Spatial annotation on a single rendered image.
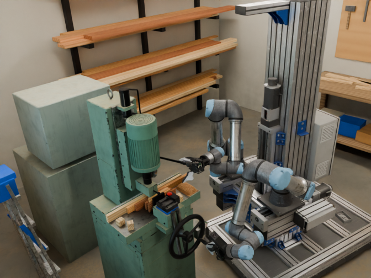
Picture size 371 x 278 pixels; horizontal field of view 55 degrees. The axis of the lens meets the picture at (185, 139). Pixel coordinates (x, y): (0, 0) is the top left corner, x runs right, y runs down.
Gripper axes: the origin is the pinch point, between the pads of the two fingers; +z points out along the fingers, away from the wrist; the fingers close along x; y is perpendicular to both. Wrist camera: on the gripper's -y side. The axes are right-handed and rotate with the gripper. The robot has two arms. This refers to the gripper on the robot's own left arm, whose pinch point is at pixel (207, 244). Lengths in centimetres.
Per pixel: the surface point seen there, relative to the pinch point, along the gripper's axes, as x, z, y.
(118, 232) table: -39, 18, -33
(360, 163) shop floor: 267, 59, 73
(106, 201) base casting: -23, 59, -45
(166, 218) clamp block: -15.5, 2.2, -27.4
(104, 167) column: -19, 45, -67
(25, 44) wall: 22, 190, -204
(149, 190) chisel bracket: -10.2, 16.0, -43.7
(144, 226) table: -25.9, 11.7, -28.1
